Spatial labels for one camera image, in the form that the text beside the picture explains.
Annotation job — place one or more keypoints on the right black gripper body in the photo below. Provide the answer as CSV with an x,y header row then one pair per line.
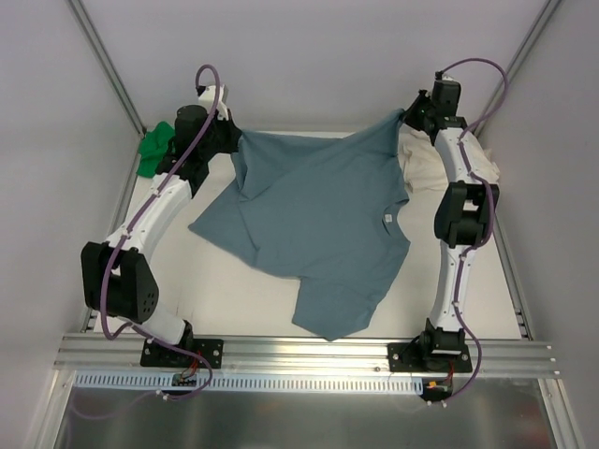
x,y
416,114

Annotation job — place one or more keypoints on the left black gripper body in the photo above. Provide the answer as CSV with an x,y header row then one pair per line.
x,y
226,136

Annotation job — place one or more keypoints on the blue-grey t-shirt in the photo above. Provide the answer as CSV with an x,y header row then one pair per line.
x,y
321,210

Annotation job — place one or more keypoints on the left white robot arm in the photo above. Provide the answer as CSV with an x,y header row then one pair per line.
x,y
116,273

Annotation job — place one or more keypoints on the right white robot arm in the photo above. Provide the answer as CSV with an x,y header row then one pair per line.
x,y
463,223

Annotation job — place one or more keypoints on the green folded t-shirt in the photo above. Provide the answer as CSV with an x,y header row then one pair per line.
x,y
153,148

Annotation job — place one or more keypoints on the cream white t-shirt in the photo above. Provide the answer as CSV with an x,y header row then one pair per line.
x,y
422,166

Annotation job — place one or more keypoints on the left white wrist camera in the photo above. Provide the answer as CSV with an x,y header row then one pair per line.
x,y
209,95

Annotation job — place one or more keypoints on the right aluminium frame post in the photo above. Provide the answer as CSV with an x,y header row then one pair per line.
x,y
537,29

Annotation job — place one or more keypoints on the aluminium frame post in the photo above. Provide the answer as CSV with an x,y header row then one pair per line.
x,y
537,29
95,41

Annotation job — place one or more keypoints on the left aluminium frame post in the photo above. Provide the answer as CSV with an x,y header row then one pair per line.
x,y
95,41

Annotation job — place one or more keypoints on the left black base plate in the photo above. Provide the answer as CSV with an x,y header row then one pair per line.
x,y
154,355

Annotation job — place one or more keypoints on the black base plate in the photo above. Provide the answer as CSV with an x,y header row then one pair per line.
x,y
407,357
154,355

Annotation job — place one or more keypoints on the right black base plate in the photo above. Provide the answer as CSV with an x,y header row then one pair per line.
x,y
407,357

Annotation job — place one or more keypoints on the white slotted cable duct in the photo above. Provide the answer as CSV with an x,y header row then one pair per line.
x,y
245,382

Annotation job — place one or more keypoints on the aluminium mounting rail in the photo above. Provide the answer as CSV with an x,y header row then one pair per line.
x,y
500,358

